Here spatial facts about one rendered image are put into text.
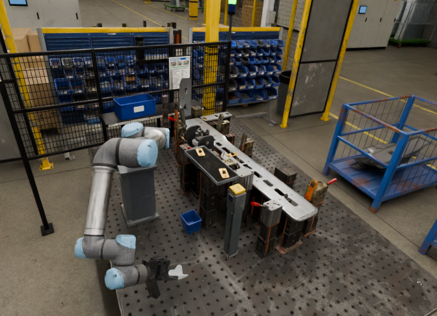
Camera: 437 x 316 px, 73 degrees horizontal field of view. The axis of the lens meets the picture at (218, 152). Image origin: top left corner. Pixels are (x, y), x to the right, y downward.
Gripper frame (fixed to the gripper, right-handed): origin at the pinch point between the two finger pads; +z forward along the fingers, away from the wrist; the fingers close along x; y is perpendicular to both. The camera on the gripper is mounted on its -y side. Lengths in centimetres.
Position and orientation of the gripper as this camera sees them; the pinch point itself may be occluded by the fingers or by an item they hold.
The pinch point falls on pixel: (175, 272)
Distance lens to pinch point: 148.2
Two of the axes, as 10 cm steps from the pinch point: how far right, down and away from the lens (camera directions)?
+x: -7.9, -0.5, 6.1
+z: 5.9, 1.7, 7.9
